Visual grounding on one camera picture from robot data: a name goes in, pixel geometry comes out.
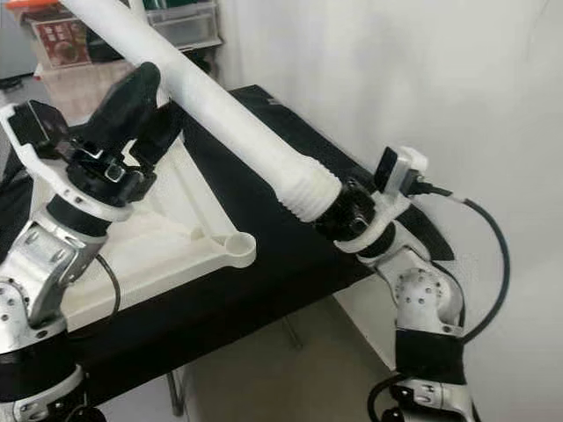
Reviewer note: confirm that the white plastic table leg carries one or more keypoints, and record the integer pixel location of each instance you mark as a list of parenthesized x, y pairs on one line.
[(211, 97)]

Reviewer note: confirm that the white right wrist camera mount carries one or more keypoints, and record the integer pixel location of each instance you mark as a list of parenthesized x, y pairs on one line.
[(405, 167)]

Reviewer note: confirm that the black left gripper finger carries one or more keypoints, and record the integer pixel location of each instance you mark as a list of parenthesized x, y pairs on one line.
[(163, 132), (127, 105)]

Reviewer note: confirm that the orange lidded bin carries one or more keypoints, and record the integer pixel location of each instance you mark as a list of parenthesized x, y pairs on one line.
[(31, 4)]

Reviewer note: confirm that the red printed carton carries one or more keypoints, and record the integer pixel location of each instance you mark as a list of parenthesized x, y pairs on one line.
[(62, 44)]

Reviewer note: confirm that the cream plastic children table top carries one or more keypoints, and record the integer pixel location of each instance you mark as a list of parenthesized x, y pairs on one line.
[(167, 246)]

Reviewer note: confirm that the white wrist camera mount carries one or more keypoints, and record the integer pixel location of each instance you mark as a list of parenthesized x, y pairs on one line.
[(26, 141), (405, 167)]

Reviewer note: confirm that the black tablecloth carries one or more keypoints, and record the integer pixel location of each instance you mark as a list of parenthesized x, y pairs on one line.
[(273, 176)]

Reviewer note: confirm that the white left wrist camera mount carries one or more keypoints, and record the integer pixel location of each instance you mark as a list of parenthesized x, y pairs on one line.
[(26, 141)]

